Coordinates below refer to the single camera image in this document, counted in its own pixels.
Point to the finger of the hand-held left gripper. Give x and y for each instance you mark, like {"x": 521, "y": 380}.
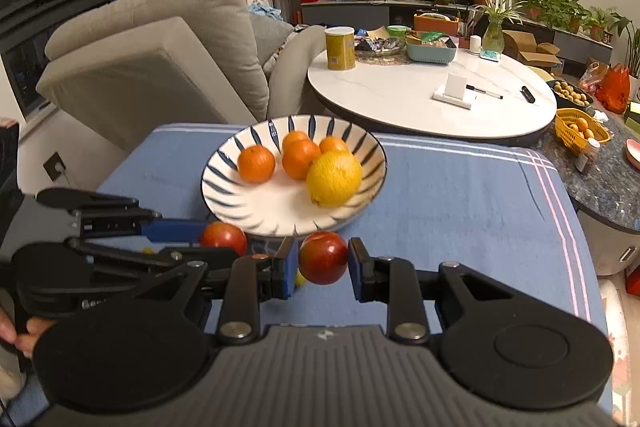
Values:
{"x": 172, "y": 231}
{"x": 125, "y": 262}

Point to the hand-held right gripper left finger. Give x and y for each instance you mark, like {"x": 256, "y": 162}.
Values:
{"x": 289, "y": 274}

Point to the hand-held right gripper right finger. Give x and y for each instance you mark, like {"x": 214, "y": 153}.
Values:
{"x": 356, "y": 274}

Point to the small red apple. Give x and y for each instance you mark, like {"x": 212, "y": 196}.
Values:
{"x": 223, "y": 238}
{"x": 323, "y": 257}

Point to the white plate with dark stripes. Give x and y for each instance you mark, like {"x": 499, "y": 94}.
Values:
{"x": 260, "y": 207}

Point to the large yellow citrus fruit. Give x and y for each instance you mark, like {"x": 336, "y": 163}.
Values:
{"x": 334, "y": 179}

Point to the small orange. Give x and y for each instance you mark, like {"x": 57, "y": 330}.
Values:
{"x": 294, "y": 138}
{"x": 334, "y": 144}

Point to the dark bowl of yellow fruits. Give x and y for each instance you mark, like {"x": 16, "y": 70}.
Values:
{"x": 570, "y": 93}

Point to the person's left hand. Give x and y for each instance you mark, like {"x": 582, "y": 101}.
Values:
{"x": 35, "y": 334}

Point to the blue striped cloth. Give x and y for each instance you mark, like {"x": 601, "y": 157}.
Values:
{"x": 450, "y": 207}

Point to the beige sofa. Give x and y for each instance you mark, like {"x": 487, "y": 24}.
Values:
{"x": 150, "y": 57}

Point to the white oval table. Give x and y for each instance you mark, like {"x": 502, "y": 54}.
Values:
{"x": 400, "y": 94}

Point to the white card stand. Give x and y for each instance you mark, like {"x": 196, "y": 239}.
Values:
{"x": 455, "y": 89}

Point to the grey pillow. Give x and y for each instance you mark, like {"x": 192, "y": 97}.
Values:
{"x": 270, "y": 37}

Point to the black marker pen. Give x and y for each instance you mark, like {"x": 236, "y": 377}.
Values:
{"x": 485, "y": 92}

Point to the yellow can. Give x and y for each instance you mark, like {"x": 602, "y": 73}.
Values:
{"x": 340, "y": 49}

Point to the tray of snacks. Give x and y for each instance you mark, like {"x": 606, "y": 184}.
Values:
{"x": 377, "y": 44}

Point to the teal plastic basket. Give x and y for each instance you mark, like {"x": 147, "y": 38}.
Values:
{"x": 430, "y": 53}

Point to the green lidded container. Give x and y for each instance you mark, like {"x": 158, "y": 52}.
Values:
{"x": 399, "y": 31}

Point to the yellow plastic basket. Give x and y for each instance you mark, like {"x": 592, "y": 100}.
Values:
{"x": 567, "y": 134}

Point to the small white cylinder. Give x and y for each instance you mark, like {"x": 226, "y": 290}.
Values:
{"x": 475, "y": 44}

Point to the small glass jar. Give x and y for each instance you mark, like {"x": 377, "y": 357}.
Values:
{"x": 589, "y": 157}

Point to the grey television cabinet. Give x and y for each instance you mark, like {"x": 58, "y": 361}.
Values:
{"x": 345, "y": 13}

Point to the orange storage box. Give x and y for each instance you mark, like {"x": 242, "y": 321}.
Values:
{"x": 435, "y": 24}

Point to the dark marble round table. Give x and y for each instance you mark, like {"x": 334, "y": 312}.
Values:
{"x": 605, "y": 192}

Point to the floral mat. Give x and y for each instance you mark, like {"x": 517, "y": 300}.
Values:
{"x": 617, "y": 357}

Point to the glass vase with green plant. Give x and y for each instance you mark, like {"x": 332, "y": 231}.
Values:
{"x": 492, "y": 34}

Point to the red paper bag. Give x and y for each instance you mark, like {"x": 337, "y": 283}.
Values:
{"x": 633, "y": 282}

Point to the open cardboard box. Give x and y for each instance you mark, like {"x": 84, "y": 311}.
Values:
{"x": 522, "y": 44}

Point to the pink dish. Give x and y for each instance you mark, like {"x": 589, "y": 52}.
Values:
{"x": 634, "y": 154}

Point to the orange plastic bag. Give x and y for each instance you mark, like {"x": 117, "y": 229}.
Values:
{"x": 614, "y": 89}

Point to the green box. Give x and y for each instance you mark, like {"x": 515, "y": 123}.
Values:
{"x": 634, "y": 114}

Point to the tall leafy plant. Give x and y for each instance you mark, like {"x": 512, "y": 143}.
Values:
{"x": 631, "y": 44}

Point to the wall socket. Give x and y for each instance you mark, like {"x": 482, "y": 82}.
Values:
{"x": 55, "y": 165}

